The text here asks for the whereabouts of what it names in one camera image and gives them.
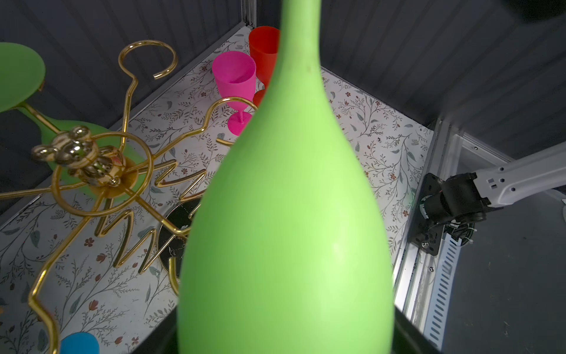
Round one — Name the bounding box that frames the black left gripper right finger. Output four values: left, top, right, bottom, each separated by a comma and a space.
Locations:
392, 308, 438, 354

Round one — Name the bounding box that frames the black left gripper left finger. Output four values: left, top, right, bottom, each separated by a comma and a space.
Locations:
133, 321, 178, 354

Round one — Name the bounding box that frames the blue wine glass front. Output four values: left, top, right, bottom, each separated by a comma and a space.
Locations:
60, 332, 100, 354

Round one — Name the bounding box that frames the green wine glass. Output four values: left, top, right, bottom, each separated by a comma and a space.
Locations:
1, 42, 145, 191
177, 1, 394, 353

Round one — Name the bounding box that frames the green wine glass back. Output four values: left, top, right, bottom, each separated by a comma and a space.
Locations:
1, 42, 145, 191

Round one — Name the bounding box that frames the pink wine glass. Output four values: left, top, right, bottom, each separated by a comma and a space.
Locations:
212, 51, 256, 136

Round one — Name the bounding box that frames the red wine glass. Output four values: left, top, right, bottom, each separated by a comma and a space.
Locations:
249, 26, 280, 106

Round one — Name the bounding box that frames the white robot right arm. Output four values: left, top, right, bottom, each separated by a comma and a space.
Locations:
419, 143, 565, 224

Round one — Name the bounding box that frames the gold wine glass rack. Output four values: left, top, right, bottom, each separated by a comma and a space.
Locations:
1, 40, 257, 353

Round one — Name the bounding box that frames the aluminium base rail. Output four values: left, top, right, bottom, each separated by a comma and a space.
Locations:
394, 119, 512, 353

